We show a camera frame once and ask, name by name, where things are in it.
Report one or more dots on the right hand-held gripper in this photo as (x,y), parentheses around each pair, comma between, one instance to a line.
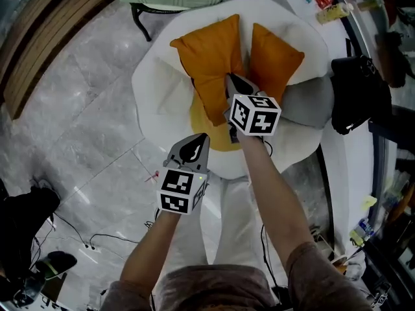
(256,115)

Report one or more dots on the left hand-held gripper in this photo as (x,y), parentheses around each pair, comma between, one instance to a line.
(178,190)

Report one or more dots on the orange pillow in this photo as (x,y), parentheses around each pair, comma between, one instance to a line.
(272,60)
(207,57)

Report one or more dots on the grey cushion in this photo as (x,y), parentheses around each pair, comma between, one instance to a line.
(308,105)

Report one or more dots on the white round lounge chair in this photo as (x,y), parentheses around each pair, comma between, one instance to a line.
(162,86)

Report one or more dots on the person's right forearm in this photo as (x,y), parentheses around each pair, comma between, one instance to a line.
(275,199)

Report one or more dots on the person's left forearm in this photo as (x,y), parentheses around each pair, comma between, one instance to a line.
(152,248)

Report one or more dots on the yellow round seat cushion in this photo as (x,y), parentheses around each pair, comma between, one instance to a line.
(217,139)

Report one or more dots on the small red stick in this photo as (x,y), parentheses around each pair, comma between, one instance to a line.
(155,175)

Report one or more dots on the person's white trousers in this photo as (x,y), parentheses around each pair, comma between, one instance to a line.
(233,225)

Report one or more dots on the black backpack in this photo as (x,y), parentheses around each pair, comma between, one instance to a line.
(360,96)

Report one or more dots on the yellow drink bottle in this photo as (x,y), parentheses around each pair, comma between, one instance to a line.
(334,13)

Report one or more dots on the dark wicker chair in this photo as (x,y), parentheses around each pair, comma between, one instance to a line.
(137,18)

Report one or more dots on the person's brown printed t-shirt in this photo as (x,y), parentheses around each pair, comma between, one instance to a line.
(214,287)

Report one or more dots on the white window bench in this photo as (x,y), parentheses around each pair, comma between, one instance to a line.
(350,173)

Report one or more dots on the pale yellow cloth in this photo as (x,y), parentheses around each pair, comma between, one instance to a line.
(369,202)

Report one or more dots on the long wooden slat bench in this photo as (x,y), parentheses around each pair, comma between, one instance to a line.
(48,37)

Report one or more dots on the clear bottle blue label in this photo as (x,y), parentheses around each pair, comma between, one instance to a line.
(363,230)

